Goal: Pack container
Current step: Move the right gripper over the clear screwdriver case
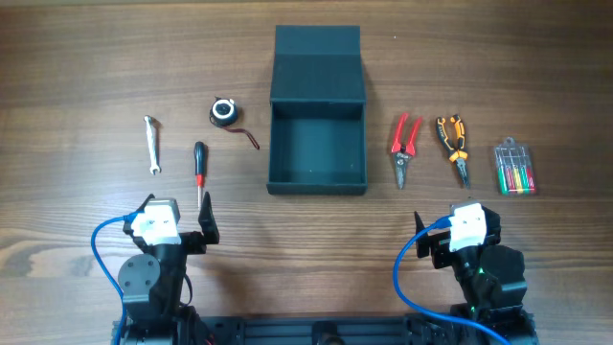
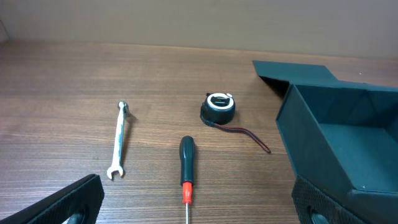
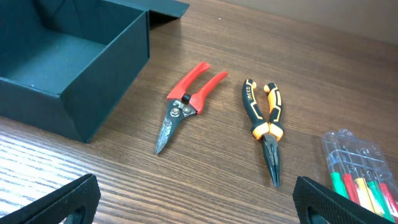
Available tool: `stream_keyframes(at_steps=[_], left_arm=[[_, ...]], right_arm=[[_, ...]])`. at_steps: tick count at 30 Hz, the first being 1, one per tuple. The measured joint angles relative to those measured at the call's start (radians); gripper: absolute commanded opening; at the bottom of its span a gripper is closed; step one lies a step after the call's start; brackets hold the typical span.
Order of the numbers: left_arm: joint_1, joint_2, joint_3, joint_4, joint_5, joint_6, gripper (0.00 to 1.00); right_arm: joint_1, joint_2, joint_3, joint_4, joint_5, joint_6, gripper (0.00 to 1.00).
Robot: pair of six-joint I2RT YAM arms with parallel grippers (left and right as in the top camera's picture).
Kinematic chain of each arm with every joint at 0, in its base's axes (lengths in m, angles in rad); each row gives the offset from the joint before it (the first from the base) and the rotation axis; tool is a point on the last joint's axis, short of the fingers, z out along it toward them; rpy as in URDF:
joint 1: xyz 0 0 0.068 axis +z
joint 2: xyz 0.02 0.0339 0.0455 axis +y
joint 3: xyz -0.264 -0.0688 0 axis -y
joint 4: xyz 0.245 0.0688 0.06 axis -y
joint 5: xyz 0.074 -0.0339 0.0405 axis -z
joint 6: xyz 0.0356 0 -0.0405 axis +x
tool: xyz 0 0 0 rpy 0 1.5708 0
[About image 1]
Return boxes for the black red screwdriver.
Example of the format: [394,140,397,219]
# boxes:
[193,141,207,208]

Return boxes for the red handled snips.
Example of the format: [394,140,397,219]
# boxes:
[391,112,422,189]

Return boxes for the orange black pliers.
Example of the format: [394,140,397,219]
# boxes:
[436,114,470,188]

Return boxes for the black round tape measure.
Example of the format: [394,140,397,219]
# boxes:
[209,97,261,150]

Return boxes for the clear case colored screwdrivers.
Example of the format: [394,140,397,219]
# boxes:
[494,137,536,196]

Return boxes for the dark green box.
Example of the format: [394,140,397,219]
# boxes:
[267,25,368,196]

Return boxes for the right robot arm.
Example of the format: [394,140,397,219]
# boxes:
[417,206,539,345]

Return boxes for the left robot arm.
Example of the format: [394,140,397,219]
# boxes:
[111,193,219,344]

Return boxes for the silver combination wrench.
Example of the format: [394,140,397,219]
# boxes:
[144,115,161,175]

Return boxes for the right blue cable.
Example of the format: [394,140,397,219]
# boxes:
[393,215,512,345]

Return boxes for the blue cable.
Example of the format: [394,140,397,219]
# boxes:
[393,215,512,345]
[90,213,140,345]

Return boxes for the left blue cable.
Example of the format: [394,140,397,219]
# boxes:
[90,213,140,345]

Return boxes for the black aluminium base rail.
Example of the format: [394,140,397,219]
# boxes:
[119,314,499,345]

